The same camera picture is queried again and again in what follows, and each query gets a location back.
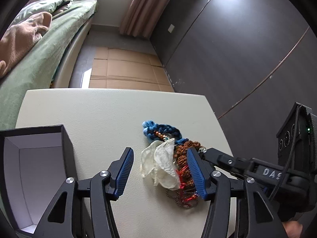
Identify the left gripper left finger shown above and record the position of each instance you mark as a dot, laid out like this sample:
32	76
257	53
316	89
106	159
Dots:
83	208

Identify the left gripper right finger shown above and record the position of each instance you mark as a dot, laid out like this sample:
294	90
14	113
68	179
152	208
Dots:
255	216

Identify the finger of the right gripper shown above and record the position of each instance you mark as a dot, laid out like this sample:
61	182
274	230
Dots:
235	166

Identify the black jewelry box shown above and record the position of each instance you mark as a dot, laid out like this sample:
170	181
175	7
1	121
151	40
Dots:
35	161

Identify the operator hand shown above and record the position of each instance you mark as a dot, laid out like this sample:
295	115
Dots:
293	229

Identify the green bed mattress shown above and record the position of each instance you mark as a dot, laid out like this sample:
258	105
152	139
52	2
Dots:
38	66

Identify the flattened cardboard sheets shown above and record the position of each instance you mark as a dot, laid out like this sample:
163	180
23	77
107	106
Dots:
114	68

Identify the pink brown curtain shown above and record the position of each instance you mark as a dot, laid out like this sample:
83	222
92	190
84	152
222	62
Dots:
142	17

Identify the floral green quilt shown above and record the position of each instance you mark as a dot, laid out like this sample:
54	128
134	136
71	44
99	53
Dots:
54	7

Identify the white bed frame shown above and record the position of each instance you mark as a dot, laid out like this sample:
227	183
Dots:
66	66

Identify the white wall socket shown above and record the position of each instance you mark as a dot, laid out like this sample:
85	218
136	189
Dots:
171	28

